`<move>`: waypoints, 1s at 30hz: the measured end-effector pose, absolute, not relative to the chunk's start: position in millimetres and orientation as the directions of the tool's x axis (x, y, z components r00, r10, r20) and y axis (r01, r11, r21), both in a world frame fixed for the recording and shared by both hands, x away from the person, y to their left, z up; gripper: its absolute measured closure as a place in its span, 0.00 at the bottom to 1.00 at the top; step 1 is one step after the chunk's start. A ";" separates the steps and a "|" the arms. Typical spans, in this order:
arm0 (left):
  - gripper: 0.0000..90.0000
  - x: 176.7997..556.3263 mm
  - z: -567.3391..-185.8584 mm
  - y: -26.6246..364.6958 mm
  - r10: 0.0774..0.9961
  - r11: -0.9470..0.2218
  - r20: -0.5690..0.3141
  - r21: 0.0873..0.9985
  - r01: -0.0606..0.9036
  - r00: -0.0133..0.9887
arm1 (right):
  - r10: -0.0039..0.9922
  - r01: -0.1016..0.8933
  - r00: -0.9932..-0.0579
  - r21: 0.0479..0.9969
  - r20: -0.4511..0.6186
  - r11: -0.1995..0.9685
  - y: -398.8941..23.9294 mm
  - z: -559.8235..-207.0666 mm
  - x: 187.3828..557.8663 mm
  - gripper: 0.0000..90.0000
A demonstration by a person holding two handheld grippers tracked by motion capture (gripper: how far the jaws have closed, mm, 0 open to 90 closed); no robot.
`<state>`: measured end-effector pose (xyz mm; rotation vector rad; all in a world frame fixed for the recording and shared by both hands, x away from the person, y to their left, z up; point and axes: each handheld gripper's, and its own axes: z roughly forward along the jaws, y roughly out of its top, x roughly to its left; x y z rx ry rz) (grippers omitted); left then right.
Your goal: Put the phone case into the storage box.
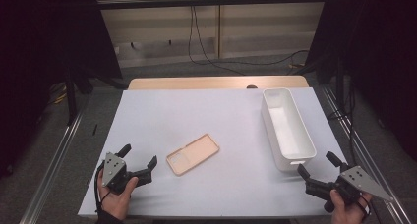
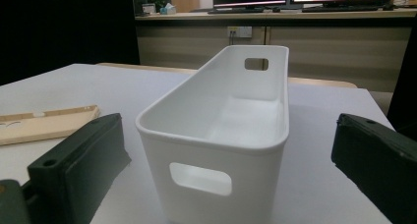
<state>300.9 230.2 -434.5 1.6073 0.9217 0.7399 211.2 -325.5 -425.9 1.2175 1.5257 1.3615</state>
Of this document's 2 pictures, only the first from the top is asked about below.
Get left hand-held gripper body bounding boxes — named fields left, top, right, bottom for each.
left=101, top=151, right=133, bottom=196

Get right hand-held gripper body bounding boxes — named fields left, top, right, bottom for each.
left=324, top=165, right=394, bottom=214

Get beige phone case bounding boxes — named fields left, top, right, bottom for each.
left=165, top=133, right=221, bottom=177

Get white plastic bin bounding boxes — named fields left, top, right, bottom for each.
left=261, top=87, right=318, bottom=172

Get person's left hand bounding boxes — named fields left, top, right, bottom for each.
left=97, top=169, right=140, bottom=221

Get person's right hand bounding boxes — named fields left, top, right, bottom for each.
left=328, top=189, right=374, bottom=224

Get black metal stand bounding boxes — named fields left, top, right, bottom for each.
left=63, top=66, right=79, bottom=126

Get white table cover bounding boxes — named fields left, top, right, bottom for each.
left=78, top=86, right=348, bottom=219

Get wooden table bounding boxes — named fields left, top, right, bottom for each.
left=127, top=75, right=310, bottom=91

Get dark curtain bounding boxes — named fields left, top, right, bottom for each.
left=305, top=0, right=417, bottom=161
left=0, top=0, right=123, bottom=179

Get black horizontal bar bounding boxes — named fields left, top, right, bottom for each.
left=96, top=0, right=329, bottom=11

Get black wrist strap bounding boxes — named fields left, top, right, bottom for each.
left=356, top=196, right=374, bottom=219

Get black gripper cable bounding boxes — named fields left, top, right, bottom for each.
left=93, top=162, right=108, bottom=216

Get metal floor rail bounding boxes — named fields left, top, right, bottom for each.
left=320, top=85, right=415, bottom=224
left=19, top=108, right=84, bottom=224

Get black floor cables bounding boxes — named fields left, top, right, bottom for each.
left=327, top=76, right=360, bottom=161

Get yellow cable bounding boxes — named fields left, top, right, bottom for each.
left=48, top=82, right=68, bottom=105

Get black wall cable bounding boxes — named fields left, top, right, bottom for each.
left=193, top=6, right=311, bottom=67
left=187, top=6, right=247, bottom=77

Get wooden wall trim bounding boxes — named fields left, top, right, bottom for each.
left=215, top=0, right=222, bottom=60

